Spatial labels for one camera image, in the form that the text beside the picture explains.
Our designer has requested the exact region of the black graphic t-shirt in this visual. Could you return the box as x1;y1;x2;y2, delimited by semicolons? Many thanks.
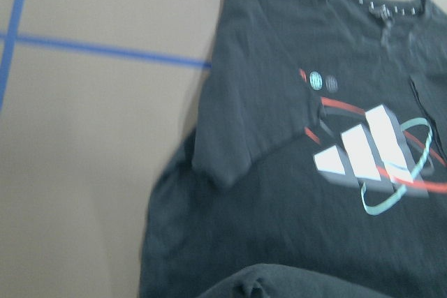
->
139;0;446;297

